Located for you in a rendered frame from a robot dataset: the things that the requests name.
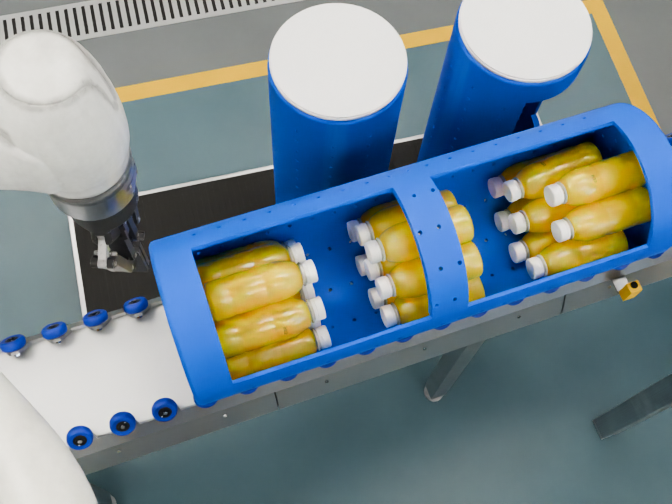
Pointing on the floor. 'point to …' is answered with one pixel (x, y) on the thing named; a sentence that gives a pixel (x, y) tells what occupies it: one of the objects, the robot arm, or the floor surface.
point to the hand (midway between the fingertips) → (132, 256)
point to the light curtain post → (636, 409)
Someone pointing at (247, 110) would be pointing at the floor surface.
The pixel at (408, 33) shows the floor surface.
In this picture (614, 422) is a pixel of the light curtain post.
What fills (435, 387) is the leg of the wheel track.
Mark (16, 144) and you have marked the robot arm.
